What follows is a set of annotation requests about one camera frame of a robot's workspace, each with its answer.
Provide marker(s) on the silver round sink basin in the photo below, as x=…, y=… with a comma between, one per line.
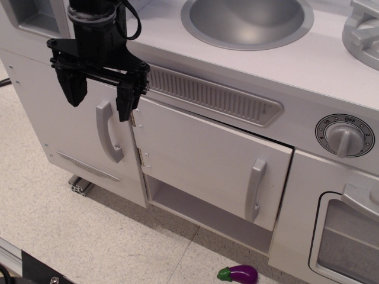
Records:
x=247, y=25

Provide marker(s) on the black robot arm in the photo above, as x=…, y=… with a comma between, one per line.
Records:
x=93, y=12

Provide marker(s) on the white cabinet door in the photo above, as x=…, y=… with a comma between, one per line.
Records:
x=209, y=160

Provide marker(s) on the grey stove burner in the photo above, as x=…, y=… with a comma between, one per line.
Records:
x=360, y=32

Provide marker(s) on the white oven door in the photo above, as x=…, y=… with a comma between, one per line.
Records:
x=344, y=246

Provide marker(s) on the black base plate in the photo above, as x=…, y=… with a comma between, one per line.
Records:
x=38, y=272

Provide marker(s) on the white fridge door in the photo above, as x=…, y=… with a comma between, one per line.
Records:
x=73, y=130

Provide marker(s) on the grey timer knob dial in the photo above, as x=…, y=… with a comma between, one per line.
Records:
x=345, y=135

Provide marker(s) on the silver fridge emblem plate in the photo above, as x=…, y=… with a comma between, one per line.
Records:
x=89, y=168

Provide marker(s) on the grey ribbed vent panel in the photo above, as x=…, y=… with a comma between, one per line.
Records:
x=234, y=103

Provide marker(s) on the grey fridge door handle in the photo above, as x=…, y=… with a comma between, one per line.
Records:
x=103, y=114

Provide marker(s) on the white toy kitchen body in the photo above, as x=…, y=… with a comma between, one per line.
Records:
x=178, y=238

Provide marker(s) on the grey cabinet door handle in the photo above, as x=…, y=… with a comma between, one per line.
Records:
x=251, y=200

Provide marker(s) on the aluminium extrusion rail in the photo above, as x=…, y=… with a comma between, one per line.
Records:
x=80, y=185

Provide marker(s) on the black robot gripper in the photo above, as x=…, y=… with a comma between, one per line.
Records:
x=99, y=52

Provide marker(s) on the grey recessed dispenser panel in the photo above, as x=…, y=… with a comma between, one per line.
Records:
x=34, y=18

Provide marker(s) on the grey oven door handle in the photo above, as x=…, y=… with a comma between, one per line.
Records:
x=361, y=200

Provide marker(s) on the purple toy eggplant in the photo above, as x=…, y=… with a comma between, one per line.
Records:
x=240, y=274

